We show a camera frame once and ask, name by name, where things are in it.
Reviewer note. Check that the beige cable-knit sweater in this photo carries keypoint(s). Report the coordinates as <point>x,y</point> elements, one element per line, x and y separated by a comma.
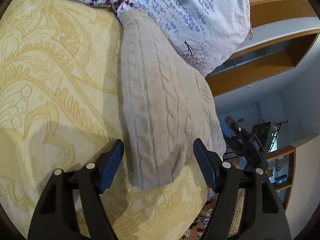
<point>167,104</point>

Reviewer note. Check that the wooden wall shelf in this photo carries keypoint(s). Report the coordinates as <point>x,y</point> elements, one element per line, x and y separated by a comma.
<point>284,31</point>

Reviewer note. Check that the floral white pillow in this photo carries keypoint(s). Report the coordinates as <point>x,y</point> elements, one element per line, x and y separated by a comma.
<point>205,33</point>

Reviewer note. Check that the yellow patterned bedspread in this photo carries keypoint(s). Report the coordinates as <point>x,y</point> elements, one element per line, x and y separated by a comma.
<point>61,106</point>

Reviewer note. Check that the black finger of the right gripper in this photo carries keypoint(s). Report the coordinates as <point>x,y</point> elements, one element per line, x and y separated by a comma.
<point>233,125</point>

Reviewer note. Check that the wooden side shelf unit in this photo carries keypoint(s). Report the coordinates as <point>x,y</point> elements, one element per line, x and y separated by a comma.
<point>281,171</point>

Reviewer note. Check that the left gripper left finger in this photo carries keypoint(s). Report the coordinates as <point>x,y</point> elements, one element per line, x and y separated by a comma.
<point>55,215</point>

